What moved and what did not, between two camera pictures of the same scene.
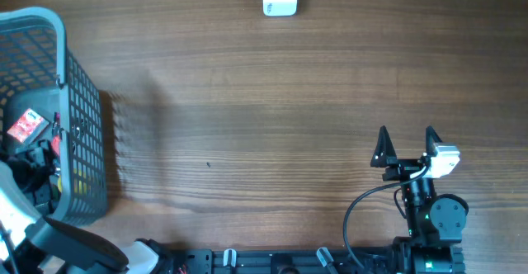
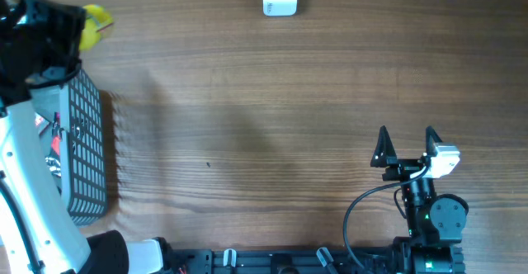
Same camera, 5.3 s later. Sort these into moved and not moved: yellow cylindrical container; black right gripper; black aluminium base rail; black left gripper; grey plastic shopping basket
Moved: black left gripper; yellow cylindrical container
Not moved: grey plastic shopping basket; black right gripper; black aluminium base rail
